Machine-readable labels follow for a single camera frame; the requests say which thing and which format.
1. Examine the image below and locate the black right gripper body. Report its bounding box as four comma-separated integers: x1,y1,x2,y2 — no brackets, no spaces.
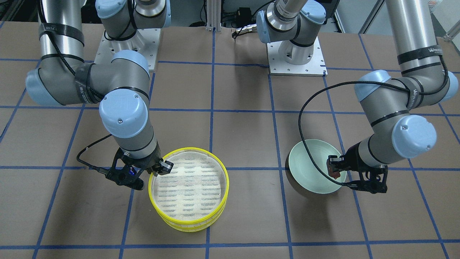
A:
105,144,162,190

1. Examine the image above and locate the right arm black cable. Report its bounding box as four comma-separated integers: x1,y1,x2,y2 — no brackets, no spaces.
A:
76,134,112,175

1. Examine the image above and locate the brown bun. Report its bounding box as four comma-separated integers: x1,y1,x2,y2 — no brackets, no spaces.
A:
326,155,342,179

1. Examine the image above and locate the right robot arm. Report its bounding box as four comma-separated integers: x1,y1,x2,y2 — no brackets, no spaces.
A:
25,0,174,190

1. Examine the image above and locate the light green plate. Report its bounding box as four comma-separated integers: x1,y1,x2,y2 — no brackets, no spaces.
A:
288,139,342,194

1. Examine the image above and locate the yellow steamer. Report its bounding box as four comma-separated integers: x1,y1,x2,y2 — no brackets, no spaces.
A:
157,203,226,232
148,147,229,220

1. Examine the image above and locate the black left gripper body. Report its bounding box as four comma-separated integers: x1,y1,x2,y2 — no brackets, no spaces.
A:
336,143,388,194

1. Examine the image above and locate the aluminium frame post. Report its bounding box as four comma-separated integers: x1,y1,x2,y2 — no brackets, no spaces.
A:
206,0,223,34

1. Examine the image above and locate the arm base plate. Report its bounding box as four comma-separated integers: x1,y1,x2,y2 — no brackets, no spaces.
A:
266,38,328,77
94,28,162,72

